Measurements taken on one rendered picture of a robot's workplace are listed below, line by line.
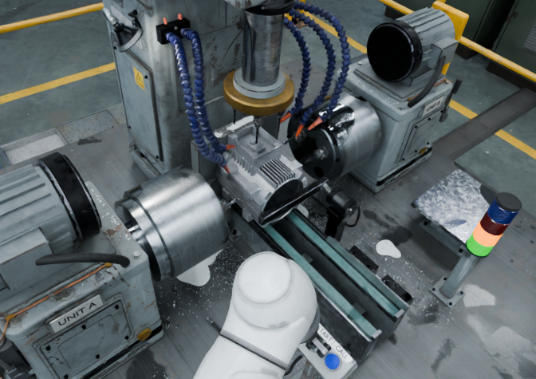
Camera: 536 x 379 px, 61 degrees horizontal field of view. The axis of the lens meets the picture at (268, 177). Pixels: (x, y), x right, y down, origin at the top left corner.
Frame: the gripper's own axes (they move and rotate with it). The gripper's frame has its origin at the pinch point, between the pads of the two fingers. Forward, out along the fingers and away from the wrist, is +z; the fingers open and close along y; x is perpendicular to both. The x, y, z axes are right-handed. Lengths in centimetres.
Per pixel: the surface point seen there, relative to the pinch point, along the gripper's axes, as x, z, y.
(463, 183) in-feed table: -73, 52, 13
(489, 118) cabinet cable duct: -203, 203, 68
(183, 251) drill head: 8.6, -0.6, 35.1
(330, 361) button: 0.3, 3.9, -4.7
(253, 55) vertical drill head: -33, -21, 49
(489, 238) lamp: -49, 21, -8
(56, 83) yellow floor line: 12, 114, 282
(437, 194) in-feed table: -62, 47, 15
